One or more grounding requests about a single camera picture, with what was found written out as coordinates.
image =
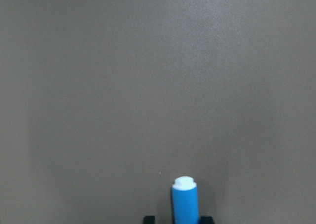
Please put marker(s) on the blue marker pen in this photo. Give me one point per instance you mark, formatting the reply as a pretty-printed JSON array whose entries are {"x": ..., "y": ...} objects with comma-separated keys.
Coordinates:
[{"x": 185, "y": 201}]

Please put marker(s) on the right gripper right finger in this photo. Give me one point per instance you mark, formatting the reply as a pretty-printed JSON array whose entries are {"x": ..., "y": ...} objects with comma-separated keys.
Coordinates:
[{"x": 207, "y": 220}]

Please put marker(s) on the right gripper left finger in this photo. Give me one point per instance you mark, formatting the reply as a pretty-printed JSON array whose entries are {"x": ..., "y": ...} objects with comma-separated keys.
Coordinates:
[{"x": 149, "y": 220}]

